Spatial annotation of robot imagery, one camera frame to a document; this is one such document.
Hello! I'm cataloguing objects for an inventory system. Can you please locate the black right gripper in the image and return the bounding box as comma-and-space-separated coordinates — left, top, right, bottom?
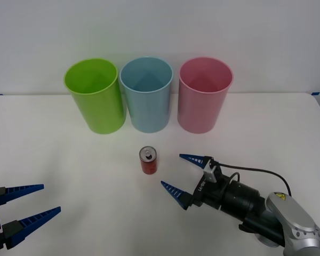
161, 153, 230, 211

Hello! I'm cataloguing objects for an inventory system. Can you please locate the red drink can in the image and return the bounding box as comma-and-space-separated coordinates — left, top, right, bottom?
138, 146, 158, 175

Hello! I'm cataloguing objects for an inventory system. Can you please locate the pink plastic bin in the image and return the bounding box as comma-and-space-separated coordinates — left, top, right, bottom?
177, 56, 235, 134

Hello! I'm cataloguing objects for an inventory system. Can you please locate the pale blue plastic bin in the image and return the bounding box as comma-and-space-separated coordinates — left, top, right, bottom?
119, 56, 174, 133

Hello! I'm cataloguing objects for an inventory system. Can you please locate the green plastic bin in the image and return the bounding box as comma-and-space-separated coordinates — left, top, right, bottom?
63, 58, 127, 134

